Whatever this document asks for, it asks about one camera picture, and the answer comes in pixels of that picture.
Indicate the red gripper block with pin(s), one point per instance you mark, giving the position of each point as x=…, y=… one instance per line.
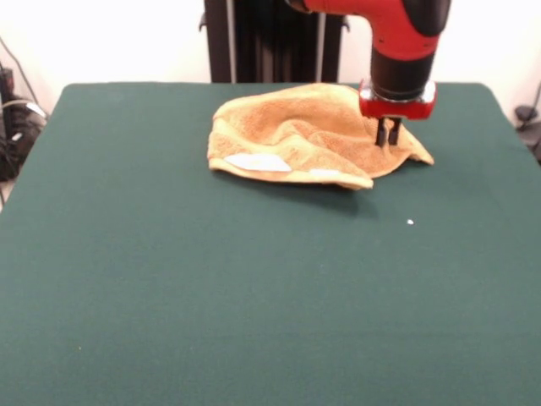
x=397, y=109

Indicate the orange terry towel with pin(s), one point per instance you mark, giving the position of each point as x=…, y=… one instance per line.
x=274, y=122

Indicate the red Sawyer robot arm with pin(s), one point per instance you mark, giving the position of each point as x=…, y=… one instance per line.
x=401, y=34

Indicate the dark green table cloth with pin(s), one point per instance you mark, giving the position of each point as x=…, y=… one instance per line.
x=169, y=296

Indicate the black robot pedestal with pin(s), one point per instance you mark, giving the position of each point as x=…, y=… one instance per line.
x=253, y=42

